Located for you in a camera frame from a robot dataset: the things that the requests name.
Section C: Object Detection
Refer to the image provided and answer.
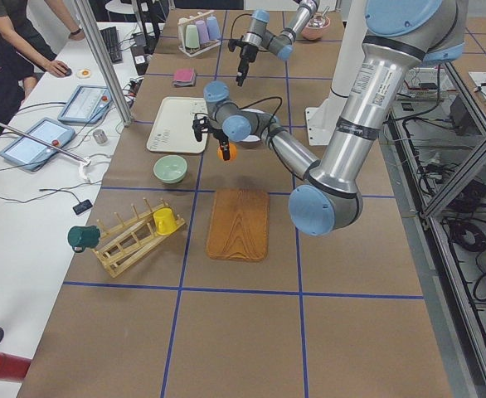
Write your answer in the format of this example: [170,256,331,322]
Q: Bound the pink bowl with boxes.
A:
[301,15,331,41]

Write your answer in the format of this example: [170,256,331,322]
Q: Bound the green tumbler cup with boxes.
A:
[185,24,200,52]

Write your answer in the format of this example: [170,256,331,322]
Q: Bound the far teach pendant tablet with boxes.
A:
[57,85,112,125]

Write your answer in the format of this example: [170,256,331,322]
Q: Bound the dark green cup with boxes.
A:
[67,226,101,253]

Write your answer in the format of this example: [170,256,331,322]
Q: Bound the person's hand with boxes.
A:
[44,60,71,77]

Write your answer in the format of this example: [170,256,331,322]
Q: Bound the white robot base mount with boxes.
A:
[305,0,367,146]

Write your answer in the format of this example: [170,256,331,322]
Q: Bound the blue tumbler cup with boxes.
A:
[206,15,221,41]

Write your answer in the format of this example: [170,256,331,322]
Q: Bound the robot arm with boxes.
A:
[203,1,468,235]
[228,0,319,86]

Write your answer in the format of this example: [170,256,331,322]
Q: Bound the near teach pendant tablet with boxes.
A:
[0,118,75,171]

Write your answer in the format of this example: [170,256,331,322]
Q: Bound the grey cloth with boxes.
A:
[173,80,196,87]

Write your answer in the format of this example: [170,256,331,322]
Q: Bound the pink cloth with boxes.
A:
[173,68,197,81]

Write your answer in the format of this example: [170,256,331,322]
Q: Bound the white round plate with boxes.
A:
[239,108,276,149]

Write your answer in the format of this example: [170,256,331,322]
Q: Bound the white wire cup rack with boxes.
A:
[177,10,221,57]

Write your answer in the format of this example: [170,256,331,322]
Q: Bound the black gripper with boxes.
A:
[236,42,258,86]
[212,128,231,161]

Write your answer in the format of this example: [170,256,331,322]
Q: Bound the red cylinder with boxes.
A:
[0,352,32,382]

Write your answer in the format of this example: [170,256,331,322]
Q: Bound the black keyboard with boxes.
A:
[100,27,123,64]

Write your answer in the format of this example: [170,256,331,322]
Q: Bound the wooden dish rack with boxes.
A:
[92,198,186,278]

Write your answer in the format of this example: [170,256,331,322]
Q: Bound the purple tumbler cup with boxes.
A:
[195,20,210,46]

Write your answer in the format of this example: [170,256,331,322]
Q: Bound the mint green bowl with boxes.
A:
[153,155,187,184]

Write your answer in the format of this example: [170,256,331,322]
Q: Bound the small metal can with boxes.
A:
[92,129,108,145]

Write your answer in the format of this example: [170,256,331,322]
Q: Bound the aluminium frame post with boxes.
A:
[73,0,133,127]

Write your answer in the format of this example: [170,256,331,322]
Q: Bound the wooden cutting board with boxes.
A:
[206,189,270,262]

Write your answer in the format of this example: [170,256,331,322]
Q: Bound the orange fruit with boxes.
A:
[217,143,238,162]

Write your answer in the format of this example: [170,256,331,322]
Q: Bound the yellow cup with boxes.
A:
[153,207,177,235]

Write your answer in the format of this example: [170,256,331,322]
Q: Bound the person in black shirt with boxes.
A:
[0,0,87,165]

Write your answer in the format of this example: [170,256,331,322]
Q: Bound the cream bear print tray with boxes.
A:
[146,96,207,154]

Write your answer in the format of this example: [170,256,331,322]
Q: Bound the teach pendant tablet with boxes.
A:
[0,118,75,171]
[57,85,112,125]

